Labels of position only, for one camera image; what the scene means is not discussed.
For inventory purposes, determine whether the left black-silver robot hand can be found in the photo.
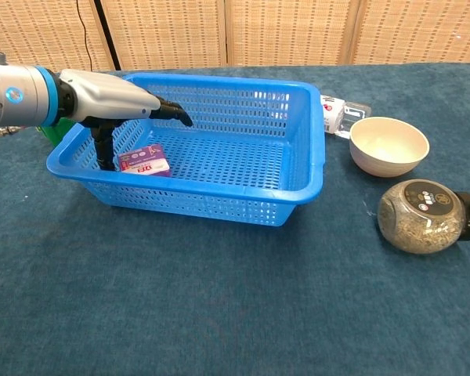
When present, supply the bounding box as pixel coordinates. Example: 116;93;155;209
58;69;194;172

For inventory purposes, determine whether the green container with yellow lid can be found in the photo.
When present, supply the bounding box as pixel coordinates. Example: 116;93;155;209
37;117;78;148

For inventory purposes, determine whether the small purple box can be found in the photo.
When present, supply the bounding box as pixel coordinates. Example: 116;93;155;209
117;143;172;177

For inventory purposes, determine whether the clear white-label water bottle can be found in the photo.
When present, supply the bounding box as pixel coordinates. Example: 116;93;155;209
320;93;373;140

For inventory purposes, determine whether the beige bowl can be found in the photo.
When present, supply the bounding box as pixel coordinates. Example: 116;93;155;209
349;116;430;178

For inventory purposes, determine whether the round jar with black cap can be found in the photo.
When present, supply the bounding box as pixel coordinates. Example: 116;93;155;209
377;179;470;255

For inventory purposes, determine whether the blue perforated plastic basket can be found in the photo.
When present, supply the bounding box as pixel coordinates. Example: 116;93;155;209
45;72;325;227

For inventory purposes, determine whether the bamboo folding screen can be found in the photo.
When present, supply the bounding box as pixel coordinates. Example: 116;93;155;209
0;0;470;74

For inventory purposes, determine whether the teal table mat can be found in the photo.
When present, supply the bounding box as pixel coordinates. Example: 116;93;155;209
0;62;470;376

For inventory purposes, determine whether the thin black hanging cable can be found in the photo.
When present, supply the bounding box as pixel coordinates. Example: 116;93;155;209
76;0;95;71

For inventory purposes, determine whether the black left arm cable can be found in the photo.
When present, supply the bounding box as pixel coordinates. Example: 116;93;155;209
0;125;24;142

